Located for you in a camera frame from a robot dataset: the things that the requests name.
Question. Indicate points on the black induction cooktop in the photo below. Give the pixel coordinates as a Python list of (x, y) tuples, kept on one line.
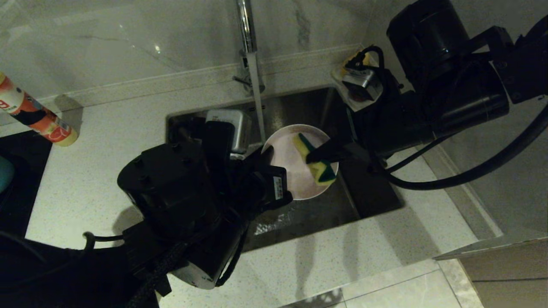
[(21, 205)]

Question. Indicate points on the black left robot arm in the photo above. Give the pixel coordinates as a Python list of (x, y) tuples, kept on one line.
[(162, 192)]

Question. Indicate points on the small white dish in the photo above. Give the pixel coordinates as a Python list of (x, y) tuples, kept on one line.
[(342, 92)]

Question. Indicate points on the green and yellow sponge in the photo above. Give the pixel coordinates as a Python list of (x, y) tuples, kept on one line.
[(323, 173)]

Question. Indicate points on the stainless steel sink basin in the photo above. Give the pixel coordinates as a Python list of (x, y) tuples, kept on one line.
[(334, 205)]

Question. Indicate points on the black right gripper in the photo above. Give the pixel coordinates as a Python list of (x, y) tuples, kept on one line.
[(385, 124)]

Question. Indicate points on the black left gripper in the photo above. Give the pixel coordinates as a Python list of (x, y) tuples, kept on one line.
[(261, 188)]

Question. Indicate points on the orange detergent bottle yellow cap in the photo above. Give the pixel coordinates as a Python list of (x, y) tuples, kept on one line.
[(55, 128)]

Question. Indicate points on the blue plastic bowl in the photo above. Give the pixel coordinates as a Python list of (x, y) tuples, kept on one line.
[(5, 175)]

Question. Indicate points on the pink plastic bowl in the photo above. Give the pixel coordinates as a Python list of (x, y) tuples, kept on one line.
[(295, 184)]

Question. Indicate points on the chrome sink faucet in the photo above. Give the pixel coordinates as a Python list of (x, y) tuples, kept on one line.
[(246, 25)]

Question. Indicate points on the beige wooden cabinet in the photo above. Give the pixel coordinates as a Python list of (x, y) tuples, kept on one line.
[(513, 273)]

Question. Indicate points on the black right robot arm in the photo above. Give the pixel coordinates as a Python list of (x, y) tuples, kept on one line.
[(454, 94)]

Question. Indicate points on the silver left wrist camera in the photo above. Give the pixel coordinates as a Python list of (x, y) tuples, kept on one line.
[(237, 126)]

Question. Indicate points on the yellow pear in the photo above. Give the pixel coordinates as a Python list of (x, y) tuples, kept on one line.
[(349, 60)]

